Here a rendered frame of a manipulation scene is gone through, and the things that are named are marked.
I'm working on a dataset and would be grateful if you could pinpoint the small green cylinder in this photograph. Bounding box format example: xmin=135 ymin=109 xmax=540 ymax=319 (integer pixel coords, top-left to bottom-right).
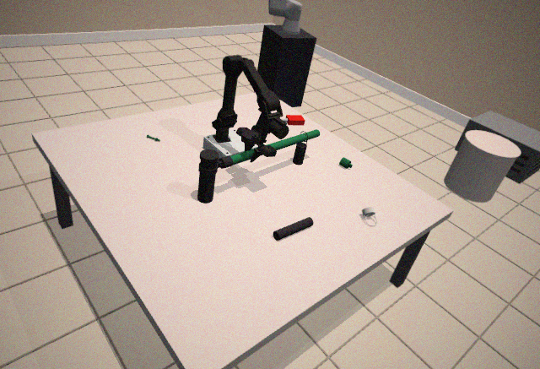
xmin=339 ymin=157 xmax=352 ymax=169

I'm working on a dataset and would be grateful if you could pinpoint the long green tube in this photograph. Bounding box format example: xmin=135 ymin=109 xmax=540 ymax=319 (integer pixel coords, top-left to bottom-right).
xmin=230 ymin=129 xmax=320 ymax=165

